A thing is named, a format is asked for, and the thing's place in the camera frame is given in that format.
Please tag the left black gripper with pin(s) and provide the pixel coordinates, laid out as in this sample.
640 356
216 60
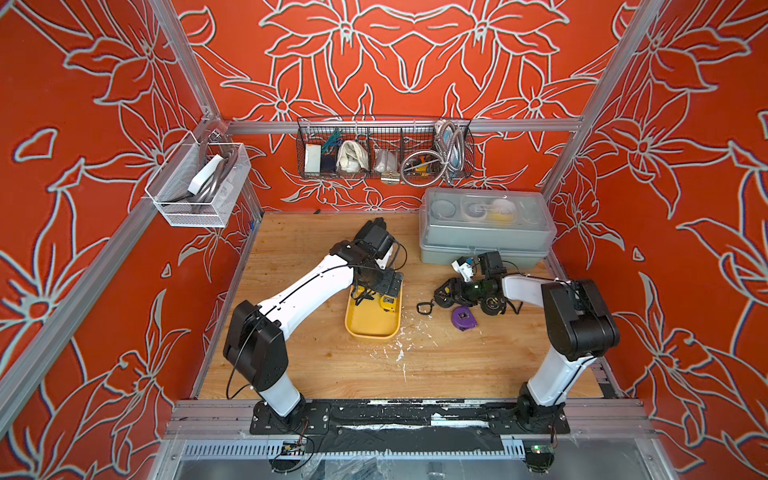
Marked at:
385 286

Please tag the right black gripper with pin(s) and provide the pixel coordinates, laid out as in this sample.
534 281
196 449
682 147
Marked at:
450 296

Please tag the purple tape measure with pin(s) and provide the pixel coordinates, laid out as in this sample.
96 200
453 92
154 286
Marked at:
463 319

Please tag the yellow plastic storage tray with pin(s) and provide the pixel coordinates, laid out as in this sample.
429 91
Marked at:
365 319

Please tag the black yellow tape measure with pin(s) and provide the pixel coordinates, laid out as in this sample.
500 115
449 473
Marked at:
494 305

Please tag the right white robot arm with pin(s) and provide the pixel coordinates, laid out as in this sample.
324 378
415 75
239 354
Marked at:
579 326

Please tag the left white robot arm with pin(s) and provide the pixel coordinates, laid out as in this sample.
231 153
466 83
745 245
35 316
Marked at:
255 344

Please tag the white box in basket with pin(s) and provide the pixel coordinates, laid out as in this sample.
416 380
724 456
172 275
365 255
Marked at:
312 159

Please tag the grey plastic lidded toolbox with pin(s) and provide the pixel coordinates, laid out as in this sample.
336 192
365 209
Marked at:
467 222

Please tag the white cloth in basket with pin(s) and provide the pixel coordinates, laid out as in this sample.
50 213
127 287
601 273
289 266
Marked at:
352 157

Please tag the white device in mesh basket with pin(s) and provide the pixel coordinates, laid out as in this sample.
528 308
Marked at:
204 174

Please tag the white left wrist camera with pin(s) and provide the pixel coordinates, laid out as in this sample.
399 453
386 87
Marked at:
386 261

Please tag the black wire wall basket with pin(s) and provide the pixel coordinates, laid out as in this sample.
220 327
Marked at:
419 151

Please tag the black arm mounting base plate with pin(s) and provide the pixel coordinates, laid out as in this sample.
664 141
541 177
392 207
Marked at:
318 417

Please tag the white mesh wall basket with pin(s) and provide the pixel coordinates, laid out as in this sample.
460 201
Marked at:
213 205

